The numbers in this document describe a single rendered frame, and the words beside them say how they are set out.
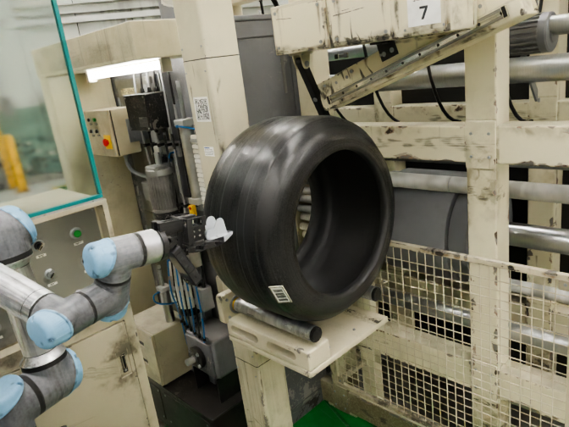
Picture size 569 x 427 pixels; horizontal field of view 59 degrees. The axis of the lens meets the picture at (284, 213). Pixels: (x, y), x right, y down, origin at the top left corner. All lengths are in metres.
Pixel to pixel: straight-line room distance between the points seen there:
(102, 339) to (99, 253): 0.80
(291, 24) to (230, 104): 0.31
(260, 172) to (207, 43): 0.48
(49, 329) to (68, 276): 0.74
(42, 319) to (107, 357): 0.83
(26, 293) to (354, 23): 1.04
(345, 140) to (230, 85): 0.42
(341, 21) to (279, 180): 0.52
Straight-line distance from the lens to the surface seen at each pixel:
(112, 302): 1.14
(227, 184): 1.31
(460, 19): 1.38
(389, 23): 1.42
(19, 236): 1.41
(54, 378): 1.51
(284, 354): 1.52
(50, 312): 1.08
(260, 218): 1.21
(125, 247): 1.09
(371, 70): 1.63
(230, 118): 1.59
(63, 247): 1.77
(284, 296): 1.28
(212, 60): 1.56
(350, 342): 1.56
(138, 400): 2.01
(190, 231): 1.17
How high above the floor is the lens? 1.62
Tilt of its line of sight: 17 degrees down
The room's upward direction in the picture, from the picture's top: 8 degrees counter-clockwise
